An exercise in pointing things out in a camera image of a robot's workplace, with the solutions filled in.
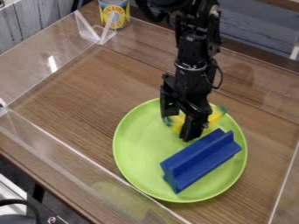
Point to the green round plate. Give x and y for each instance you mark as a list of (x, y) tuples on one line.
[(145, 142)]

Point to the yellow toy banana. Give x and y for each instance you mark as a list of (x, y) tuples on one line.
[(174, 122)]

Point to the black device with knob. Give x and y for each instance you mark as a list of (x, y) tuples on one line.
[(39, 214)]

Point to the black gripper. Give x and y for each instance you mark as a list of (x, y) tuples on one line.
[(185, 94)]

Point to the blue plastic block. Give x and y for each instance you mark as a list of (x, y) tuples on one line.
[(189, 165)]

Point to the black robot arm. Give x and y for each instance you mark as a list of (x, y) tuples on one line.
[(196, 19)]

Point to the yellow labelled tin can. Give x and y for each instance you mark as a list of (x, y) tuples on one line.
[(116, 9)]

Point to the clear acrylic enclosure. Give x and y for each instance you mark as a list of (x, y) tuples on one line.
[(70, 88)]

